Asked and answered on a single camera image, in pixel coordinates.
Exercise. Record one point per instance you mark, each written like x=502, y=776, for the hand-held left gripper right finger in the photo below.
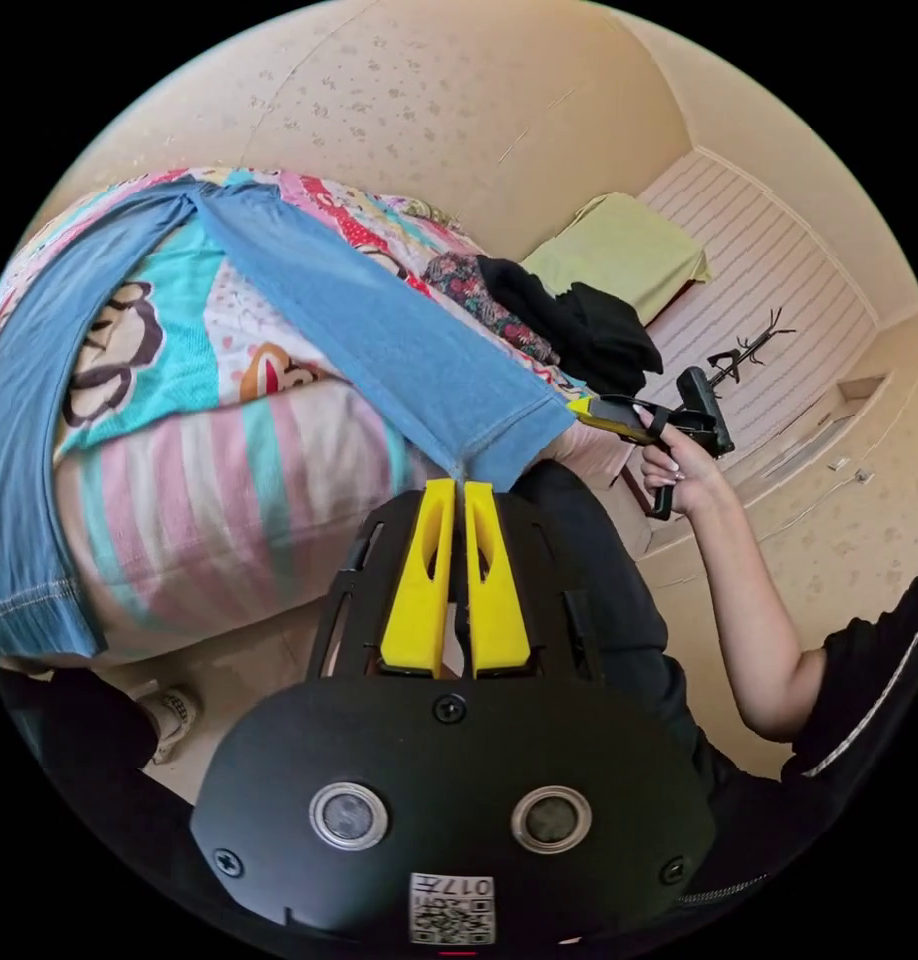
x=496, y=607

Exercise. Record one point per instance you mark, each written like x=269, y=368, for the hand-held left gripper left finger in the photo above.
x=418, y=600

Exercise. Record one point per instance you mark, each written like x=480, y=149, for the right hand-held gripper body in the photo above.
x=624, y=414

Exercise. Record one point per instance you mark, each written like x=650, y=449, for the blue jeans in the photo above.
x=384, y=337

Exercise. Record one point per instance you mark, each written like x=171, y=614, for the person's right forearm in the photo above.
x=759, y=615

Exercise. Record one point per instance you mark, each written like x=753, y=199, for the person's right hand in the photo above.
x=688, y=472

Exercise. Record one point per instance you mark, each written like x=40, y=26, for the pile of clothes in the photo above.
x=579, y=322

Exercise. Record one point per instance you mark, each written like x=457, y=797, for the black coat rack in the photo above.
x=751, y=352

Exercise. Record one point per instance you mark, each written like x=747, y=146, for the cabinet with yellow-green cover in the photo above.
x=616, y=251

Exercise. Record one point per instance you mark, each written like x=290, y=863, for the person's body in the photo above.
x=864, y=712

